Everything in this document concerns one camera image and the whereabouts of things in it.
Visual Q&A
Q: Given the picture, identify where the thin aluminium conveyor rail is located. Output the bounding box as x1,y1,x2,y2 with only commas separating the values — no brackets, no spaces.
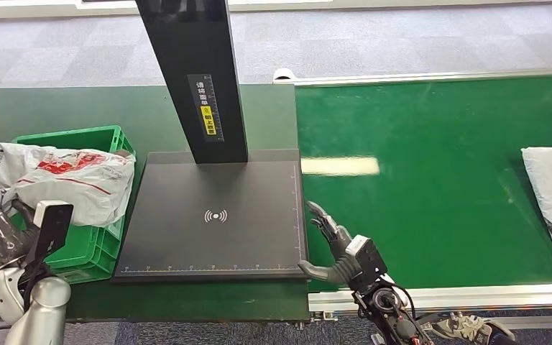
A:
272,65,552,87

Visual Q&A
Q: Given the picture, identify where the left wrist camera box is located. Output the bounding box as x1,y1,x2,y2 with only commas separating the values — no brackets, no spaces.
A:
22,200,75,269

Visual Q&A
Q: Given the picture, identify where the grey package with red print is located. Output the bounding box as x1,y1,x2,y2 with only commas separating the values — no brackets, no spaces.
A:
0,140,137,229

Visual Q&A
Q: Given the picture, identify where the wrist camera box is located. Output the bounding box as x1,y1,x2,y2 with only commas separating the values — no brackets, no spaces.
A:
22,200,75,269
345,234,390,293

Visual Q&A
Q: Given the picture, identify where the dark green table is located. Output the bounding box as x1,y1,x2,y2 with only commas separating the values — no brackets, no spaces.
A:
0,84,311,323

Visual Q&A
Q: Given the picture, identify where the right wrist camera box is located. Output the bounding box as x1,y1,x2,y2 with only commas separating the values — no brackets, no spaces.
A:
345,234,390,293

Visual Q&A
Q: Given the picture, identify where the grey patterned shoe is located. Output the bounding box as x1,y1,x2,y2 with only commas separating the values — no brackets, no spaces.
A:
418,311,518,345

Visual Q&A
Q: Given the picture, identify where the green plastic crate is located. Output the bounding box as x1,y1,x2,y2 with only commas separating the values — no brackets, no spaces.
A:
0,125,137,287

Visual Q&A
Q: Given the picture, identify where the black and yellow column label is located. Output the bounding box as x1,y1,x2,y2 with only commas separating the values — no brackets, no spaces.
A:
186,73,225,143

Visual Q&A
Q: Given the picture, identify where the green conveyor belt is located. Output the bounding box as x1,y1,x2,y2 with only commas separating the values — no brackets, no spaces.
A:
295,73,552,293

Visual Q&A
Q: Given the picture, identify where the metal conveyor bracket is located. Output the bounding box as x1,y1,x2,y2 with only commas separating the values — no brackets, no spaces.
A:
310,310,340,323

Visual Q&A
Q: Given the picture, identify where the black scanner column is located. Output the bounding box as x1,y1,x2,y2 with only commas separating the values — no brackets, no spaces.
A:
134,0,249,165

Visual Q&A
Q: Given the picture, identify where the wide aluminium conveyor rail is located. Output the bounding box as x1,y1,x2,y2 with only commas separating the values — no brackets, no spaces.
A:
308,282,552,314

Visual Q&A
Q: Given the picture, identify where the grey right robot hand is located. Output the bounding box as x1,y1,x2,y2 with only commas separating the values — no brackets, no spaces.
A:
297,200,364,286

